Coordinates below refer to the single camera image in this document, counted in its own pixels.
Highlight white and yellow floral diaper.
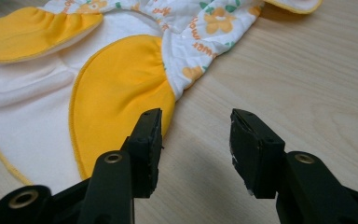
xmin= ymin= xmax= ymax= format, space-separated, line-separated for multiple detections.
xmin=0 ymin=0 xmax=324 ymax=194

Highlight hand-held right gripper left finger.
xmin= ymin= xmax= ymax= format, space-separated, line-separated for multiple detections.
xmin=76 ymin=107 xmax=163 ymax=224

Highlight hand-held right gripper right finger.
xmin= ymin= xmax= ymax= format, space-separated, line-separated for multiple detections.
xmin=229 ymin=108 xmax=358 ymax=224

